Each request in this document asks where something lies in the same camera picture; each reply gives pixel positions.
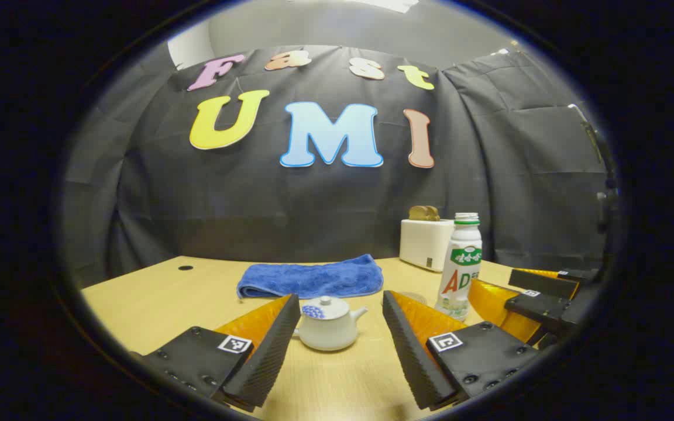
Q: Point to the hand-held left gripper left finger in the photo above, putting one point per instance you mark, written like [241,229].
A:
[267,356]

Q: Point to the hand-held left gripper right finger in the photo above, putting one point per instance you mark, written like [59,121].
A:
[410,351]

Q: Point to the white toaster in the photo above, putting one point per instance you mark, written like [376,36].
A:
[422,242]

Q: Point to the brown bread slice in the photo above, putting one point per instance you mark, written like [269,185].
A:
[433,214]
[418,213]

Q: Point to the white ceramic teacup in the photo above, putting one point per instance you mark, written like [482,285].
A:
[328,334]

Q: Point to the blue towel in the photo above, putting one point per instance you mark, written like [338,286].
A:
[313,278]

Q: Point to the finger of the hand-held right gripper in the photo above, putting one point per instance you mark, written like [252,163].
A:
[542,283]
[542,310]

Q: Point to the white water bottle green label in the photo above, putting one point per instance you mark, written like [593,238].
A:
[460,275]

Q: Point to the black backdrop cloth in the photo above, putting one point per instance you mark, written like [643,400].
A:
[255,204]

